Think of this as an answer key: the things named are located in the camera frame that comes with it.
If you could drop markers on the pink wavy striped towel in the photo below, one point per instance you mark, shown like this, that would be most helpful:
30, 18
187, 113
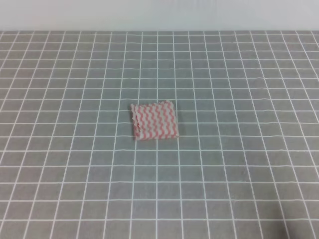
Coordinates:
154, 121

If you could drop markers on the grey checked tablecloth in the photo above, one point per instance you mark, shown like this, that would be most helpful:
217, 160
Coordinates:
245, 164

